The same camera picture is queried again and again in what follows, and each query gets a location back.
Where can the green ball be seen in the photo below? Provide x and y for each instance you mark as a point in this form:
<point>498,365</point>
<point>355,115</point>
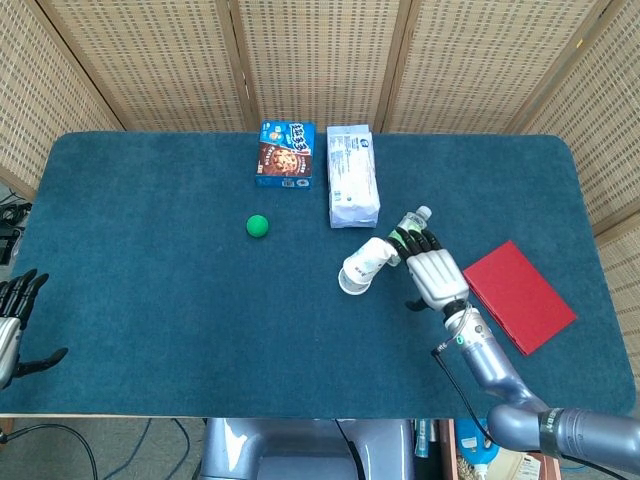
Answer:
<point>257,226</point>

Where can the white paper package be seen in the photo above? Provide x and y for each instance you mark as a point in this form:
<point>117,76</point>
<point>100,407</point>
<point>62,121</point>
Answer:
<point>351,175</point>

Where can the woven wooden folding screen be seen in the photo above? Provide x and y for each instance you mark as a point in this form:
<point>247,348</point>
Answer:
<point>320,60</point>

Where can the clear plastic water bottle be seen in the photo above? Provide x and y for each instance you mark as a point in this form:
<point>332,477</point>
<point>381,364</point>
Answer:
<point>414,220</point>

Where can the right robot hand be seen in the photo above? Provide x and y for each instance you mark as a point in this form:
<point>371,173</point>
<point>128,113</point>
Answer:
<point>437,277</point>

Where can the red book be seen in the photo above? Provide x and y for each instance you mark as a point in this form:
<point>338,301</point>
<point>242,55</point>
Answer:
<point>520,297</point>

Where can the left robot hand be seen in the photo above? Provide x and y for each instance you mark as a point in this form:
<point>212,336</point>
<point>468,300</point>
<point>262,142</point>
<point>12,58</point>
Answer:
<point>7,345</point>

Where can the brown storage box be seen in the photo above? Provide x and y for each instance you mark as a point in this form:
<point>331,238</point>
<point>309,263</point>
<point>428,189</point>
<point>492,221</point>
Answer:
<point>537,465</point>

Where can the grey robot torso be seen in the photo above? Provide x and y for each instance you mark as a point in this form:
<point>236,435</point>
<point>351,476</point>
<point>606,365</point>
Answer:
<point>300,450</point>

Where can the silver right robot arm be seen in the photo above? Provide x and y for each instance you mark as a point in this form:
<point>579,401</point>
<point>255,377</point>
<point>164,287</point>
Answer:
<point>487,360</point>

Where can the blue cookie box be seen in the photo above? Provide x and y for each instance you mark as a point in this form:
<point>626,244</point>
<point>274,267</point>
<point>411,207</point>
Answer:
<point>285,160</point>

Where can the teal table mat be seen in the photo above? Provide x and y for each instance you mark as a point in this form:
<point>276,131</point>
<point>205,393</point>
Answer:
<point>175,310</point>

